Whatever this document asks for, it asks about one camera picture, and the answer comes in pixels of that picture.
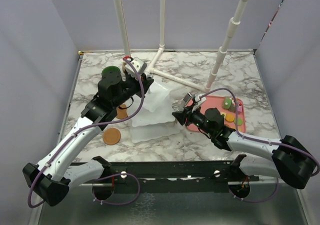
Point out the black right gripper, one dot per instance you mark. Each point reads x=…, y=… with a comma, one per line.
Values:
x=187, y=114

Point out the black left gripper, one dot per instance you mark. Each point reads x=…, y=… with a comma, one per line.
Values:
x=147, y=82

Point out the white round cake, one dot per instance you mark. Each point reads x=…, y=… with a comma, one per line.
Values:
x=170, y=123

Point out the three tier white stand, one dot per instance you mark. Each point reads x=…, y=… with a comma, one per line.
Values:
x=149, y=122

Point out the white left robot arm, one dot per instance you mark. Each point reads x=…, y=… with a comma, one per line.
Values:
x=53, y=177

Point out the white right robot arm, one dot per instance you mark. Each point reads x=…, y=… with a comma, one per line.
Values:
x=287, y=158

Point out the orange sandwich biscuit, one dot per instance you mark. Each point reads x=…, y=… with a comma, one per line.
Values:
x=229, y=117

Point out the beige ceramic mug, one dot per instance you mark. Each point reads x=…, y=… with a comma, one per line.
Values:
x=123, y=66

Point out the green interior mug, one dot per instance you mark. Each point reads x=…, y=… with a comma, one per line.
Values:
x=110, y=71

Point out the green swiss roll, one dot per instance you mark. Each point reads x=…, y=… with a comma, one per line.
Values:
x=227, y=103

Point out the middle white pvc pole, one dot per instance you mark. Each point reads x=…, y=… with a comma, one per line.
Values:
x=161, y=49

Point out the wooden coaster far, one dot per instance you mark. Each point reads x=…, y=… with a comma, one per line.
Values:
x=121, y=112

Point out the wooden coaster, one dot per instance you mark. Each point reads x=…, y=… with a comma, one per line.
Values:
x=111, y=136
x=121, y=112

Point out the green round biscuit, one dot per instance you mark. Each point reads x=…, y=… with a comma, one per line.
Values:
x=238, y=121

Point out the pink cake slice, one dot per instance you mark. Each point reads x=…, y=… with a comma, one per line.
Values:
x=240, y=107

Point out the wooden coaster near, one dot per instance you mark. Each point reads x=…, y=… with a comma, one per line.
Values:
x=111, y=136

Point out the left white pvc pole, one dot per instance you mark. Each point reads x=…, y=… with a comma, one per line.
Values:
x=122, y=26

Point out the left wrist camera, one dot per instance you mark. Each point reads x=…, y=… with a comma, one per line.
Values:
x=139, y=65

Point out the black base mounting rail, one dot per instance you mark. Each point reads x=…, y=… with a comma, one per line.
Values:
x=172, y=176

